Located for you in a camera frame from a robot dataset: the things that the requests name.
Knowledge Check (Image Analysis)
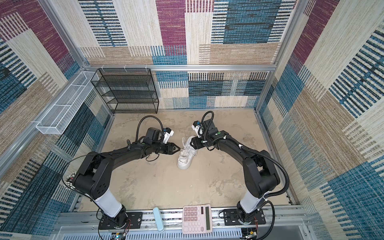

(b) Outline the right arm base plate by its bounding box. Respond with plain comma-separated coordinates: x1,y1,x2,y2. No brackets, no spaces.
219,209,266,226

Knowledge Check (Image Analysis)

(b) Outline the white shoelace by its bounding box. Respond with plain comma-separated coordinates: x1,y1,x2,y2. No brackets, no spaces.
178,136,198,164

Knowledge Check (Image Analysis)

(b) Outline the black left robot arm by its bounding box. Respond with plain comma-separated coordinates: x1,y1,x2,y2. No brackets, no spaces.
70,128,181,229

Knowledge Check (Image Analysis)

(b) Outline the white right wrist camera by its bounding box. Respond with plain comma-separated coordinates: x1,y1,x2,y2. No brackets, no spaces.
192,121,204,138

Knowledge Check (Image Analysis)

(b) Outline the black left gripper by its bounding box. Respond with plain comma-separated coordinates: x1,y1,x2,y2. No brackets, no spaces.
151,142,181,155

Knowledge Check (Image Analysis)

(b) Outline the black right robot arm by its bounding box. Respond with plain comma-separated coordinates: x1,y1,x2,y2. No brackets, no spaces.
191,119,288,225

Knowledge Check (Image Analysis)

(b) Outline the cup of coloured pencils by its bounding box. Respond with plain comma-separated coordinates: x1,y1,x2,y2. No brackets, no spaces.
64,173,76,190

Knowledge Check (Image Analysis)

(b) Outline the white sneaker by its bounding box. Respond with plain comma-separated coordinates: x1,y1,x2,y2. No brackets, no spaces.
177,136,198,170

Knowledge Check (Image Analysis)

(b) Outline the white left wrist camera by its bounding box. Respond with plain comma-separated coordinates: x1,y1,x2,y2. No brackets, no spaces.
163,128,174,144

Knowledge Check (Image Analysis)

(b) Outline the white wire mesh basket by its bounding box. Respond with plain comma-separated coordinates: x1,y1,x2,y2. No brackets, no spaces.
36,71,95,135

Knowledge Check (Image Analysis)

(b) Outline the light blue case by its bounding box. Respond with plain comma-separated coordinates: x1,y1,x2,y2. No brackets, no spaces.
153,207,165,233

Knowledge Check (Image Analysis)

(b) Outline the pink calculator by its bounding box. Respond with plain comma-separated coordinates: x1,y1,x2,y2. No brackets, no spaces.
182,204,213,235

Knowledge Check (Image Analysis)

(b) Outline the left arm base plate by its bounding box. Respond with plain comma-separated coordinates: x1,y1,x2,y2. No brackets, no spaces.
99,212,143,230

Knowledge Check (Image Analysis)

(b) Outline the black wire mesh shelf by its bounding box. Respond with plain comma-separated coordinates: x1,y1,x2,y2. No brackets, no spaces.
91,68,159,114

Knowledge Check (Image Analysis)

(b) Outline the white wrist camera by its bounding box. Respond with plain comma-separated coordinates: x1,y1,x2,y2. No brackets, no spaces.
192,121,204,138
163,128,174,144

